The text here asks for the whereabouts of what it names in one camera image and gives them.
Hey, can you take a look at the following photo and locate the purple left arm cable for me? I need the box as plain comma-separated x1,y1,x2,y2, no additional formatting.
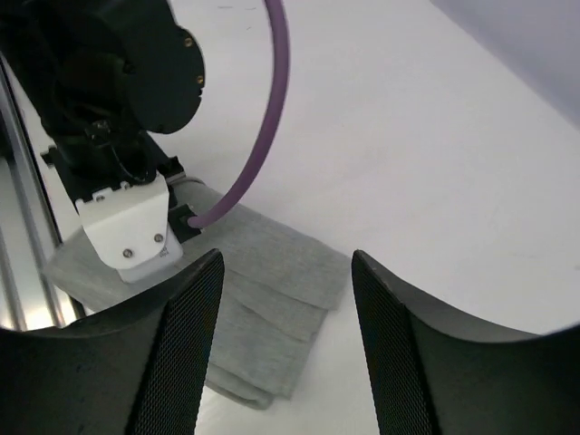
188,0,291,230

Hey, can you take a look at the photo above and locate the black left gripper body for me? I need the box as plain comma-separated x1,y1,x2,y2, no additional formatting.
1,1,205,201

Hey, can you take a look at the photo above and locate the aluminium front rail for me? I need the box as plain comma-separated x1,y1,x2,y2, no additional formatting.
1,60,86,331

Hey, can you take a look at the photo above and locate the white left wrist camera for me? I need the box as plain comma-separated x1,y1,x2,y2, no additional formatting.
74,173,183,283

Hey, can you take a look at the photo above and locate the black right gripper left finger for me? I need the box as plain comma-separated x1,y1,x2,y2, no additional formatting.
1,249,225,434

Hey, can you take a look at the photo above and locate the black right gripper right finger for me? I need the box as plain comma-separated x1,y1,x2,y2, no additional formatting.
352,250,579,434

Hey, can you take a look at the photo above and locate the grey cloth napkin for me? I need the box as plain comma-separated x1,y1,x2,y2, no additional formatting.
44,205,350,410

